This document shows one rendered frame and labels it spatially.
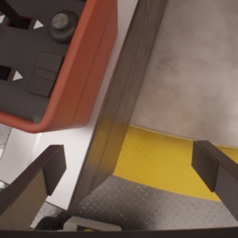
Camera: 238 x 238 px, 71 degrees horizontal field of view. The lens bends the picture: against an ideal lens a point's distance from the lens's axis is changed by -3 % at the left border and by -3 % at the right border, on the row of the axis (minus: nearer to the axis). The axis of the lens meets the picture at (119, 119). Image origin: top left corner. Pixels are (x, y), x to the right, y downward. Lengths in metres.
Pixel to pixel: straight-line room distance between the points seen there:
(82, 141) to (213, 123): 0.50
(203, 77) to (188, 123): 0.18
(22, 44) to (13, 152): 0.18
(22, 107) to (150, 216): 0.89
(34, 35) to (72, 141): 0.15
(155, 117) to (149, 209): 0.52
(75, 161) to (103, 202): 0.75
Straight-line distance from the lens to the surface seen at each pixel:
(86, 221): 0.97
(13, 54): 0.20
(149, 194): 0.96
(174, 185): 0.96
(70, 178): 0.27
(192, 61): 0.72
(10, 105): 0.18
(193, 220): 1.03
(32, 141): 0.30
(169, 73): 0.68
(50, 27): 0.18
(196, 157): 0.17
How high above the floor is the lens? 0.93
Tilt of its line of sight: 78 degrees down
